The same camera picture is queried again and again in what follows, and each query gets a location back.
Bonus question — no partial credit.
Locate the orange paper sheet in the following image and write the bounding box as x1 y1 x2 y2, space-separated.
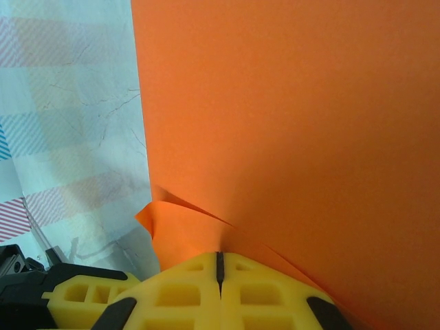
130 0 440 330

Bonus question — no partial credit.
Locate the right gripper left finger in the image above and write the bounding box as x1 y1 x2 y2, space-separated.
91 252 221 330

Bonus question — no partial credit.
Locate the aluminium table edge rail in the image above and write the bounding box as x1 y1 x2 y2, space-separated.
19 194 58 252

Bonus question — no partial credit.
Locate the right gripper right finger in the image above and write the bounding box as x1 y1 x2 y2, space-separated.
219 252 351 330

